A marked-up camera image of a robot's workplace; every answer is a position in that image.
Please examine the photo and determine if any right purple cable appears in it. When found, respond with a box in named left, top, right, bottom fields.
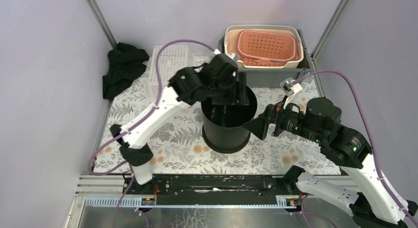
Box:
left=290, top=69, right=418, bottom=228

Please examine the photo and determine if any white perforated plastic basket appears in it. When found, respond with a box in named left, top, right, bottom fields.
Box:
left=147, top=44, right=195, bottom=99

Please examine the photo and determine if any floral patterned table mat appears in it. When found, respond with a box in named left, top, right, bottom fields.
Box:
left=93, top=64, right=341, bottom=175

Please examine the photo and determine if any large black cylindrical container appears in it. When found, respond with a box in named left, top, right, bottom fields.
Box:
left=201, top=87, right=258, bottom=154

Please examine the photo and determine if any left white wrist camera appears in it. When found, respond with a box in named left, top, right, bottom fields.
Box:
left=213, top=49, right=239, bottom=62

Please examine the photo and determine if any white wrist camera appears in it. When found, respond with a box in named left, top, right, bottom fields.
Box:
left=280, top=78, right=303, bottom=108
left=213, top=49, right=239, bottom=62

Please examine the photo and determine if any black cloth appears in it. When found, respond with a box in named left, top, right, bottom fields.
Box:
left=102, top=42, right=149, bottom=100

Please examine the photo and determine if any pink perforated basket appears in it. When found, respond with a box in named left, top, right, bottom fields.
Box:
left=236, top=30, right=302, bottom=68

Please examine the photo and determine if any black mounting base rail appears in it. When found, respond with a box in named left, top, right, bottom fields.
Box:
left=122, top=173, right=316, bottom=206

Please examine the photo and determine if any grey plastic crate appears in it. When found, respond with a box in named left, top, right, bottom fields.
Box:
left=218, top=25, right=314, bottom=88

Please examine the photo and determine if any cream plastic tub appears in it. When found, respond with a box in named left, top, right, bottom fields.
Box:
left=219, top=25, right=304, bottom=69

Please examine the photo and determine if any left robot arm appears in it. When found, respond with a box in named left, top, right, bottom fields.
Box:
left=111, top=53, right=249, bottom=194

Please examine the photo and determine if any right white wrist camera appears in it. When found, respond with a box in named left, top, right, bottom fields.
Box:
left=280, top=78, right=303, bottom=108

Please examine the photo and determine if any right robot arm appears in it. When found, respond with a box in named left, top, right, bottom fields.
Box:
left=244, top=97, right=418, bottom=228

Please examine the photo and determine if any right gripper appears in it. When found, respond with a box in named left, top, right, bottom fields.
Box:
left=242, top=94, right=323, bottom=143

